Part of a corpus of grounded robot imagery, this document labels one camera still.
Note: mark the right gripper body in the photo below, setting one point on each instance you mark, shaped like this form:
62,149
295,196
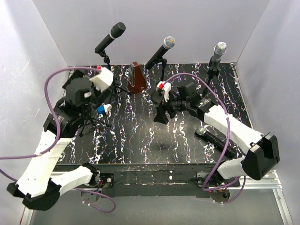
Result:
174,104

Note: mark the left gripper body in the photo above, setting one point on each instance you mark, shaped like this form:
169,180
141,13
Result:
101,95

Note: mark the small black tripod stand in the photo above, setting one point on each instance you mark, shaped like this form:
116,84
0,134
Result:
88,119

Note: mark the tall black tripod stand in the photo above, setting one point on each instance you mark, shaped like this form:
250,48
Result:
116,88

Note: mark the black glitter microphone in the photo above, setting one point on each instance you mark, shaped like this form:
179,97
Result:
203,133

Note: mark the matte black microphone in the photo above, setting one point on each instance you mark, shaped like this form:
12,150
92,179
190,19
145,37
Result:
116,31

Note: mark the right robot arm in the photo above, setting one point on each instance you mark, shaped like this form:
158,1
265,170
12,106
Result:
261,151

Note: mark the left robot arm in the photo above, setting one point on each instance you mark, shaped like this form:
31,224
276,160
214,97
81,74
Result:
47,145

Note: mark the round base microphone stand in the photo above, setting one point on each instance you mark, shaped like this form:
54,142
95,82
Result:
156,96

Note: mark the right round base stand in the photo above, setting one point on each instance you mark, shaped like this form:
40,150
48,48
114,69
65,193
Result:
211,73

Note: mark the black microphone iridescent head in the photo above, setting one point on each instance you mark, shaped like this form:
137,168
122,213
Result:
168,43

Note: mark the silver glitter microphone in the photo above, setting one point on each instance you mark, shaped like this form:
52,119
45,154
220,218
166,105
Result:
219,51

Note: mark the white and blue block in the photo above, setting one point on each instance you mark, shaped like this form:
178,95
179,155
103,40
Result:
104,109

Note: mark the brown wooden metronome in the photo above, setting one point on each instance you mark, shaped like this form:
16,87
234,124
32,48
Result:
136,82

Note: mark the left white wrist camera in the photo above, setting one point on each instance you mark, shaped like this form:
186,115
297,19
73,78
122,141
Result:
103,80

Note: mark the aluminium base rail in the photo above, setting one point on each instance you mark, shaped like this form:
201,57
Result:
155,175

